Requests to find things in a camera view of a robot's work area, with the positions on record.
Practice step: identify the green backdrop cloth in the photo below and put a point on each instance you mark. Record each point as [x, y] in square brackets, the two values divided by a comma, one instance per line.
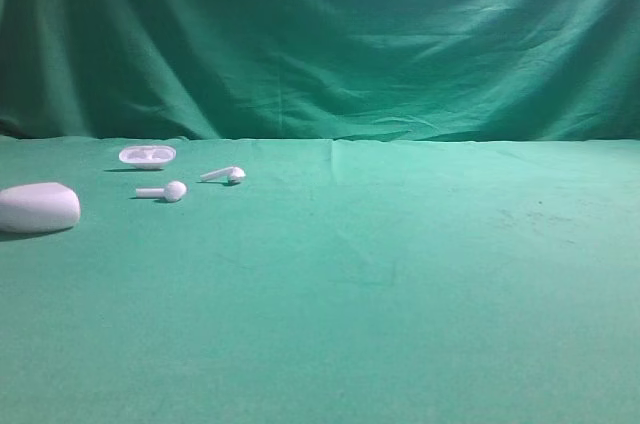
[419, 70]

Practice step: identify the green table cloth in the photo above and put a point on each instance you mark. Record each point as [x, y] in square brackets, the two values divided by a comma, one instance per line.
[339, 282]

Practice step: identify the white earbud case lid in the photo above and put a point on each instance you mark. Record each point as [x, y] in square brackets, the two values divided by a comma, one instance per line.
[147, 157]

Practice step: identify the white earbud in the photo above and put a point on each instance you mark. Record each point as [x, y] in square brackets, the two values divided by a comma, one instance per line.
[172, 192]
[232, 174]

